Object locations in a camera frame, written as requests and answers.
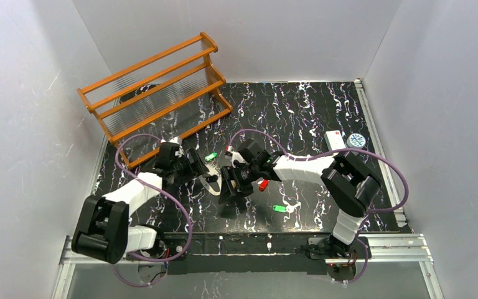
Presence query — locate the green key tag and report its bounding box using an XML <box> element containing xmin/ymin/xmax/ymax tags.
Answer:
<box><xmin>272</xmin><ymin>205</ymin><xmax>295</xmax><ymax>213</ymax></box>
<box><xmin>204</xmin><ymin>152</ymin><xmax>217</xmax><ymax>162</ymax></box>

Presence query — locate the black key fob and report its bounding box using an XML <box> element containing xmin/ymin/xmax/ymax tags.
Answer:
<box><xmin>205</xmin><ymin>174</ymin><xmax>218</xmax><ymax>183</ymax></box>

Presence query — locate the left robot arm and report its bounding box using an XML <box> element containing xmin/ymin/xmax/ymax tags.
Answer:
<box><xmin>71</xmin><ymin>141</ymin><xmax>209</xmax><ymax>264</ymax></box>

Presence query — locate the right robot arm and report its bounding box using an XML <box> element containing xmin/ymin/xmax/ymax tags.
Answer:
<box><xmin>219</xmin><ymin>139</ymin><xmax>382</xmax><ymax>249</ymax></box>

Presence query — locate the red key tag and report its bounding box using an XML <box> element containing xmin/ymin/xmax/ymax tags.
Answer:
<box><xmin>258</xmin><ymin>179</ymin><xmax>269</xmax><ymax>192</ymax></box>

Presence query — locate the loose green key tag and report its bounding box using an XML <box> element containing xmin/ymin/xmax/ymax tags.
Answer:
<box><xmin>272</xmin><ymin>205</ymin><xmax>295</xmax><ymax>213</ymax></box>

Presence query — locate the orange wooden shelf rack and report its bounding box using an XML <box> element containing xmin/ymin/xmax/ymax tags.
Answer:
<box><xmin>77</xmin><ymin>32</ymin><xmax>233</xmax><ymax>168</ymax></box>

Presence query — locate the white green small box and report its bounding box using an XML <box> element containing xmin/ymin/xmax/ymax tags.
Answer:
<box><xmin>324</xmin><ymin>130</ymin><xmax>346</xmax><ymax>151</ymax></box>

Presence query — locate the blue white round tin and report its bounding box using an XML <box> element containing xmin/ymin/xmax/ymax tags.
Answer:
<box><xmin>345</xmin><ymin>133</ymin><xmax>367</xmax><ymax>149</ymax></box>

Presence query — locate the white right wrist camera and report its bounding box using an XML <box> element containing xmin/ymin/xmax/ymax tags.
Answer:
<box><xmin>225</xmin><ymin>145</ymin><xmax>245</xmax><ymax>167</ymax></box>

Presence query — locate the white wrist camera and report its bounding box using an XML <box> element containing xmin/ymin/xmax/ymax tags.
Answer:
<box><xmin>225</xmin><ymin>145</ymin><xmax>245</xmax><ymax>167</ymax></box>
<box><xmin>169</xmin><ymin>136</ymin><xmax>184</xmax><ymax>157</ymax></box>

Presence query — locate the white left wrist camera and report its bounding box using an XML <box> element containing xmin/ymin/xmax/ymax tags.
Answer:
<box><xmin>169</xmin><ymin>136</ymin><xmax>184</xmax><ymax>157</ymax></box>

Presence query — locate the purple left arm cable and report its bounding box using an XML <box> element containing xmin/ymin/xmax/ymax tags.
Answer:
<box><xmin>111</xmin><ymin>133</ymin><xmax>194</xmax><ymax>288</ymax></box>

